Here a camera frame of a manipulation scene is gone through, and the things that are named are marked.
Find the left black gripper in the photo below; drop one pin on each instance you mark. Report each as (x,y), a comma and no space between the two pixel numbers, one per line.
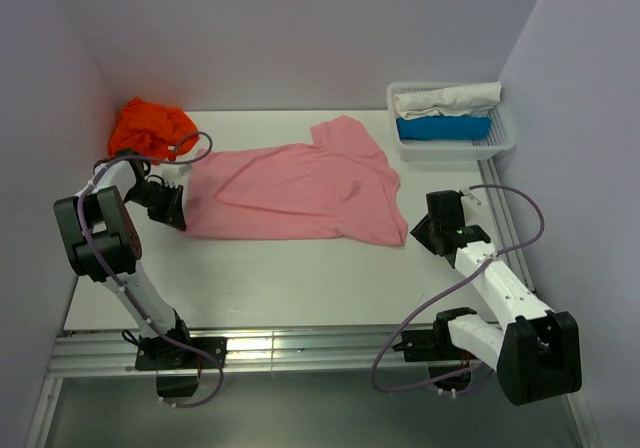
(172,214)

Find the rolled blue t shirt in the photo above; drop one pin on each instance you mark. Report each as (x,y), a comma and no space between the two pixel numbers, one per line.
(456,128)

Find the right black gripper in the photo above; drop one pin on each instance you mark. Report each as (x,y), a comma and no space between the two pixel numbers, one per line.
(420,232)

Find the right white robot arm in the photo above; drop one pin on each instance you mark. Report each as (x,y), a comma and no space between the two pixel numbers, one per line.
(534,350)

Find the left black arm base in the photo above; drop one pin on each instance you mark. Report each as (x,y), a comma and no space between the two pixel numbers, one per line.
(178,371)

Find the aluminium rail frame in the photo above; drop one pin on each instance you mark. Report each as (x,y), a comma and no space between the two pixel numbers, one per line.
(325,302)

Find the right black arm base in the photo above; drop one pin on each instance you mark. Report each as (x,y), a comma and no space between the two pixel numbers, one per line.
(433,347)

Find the white plastic basket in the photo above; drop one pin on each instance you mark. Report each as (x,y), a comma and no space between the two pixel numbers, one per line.
(498,140)

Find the rolled white t shirt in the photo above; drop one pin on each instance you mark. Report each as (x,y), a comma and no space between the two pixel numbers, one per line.
(475,100)

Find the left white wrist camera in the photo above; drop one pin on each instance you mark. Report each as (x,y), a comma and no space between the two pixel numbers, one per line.
(176,174)

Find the pink t shirt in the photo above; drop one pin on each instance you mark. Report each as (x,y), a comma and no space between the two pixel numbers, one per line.
(338,186)

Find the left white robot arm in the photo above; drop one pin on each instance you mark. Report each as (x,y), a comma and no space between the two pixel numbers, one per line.
(101,242)

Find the orange t shirt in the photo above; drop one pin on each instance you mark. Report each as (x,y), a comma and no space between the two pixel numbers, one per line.
(152,130)

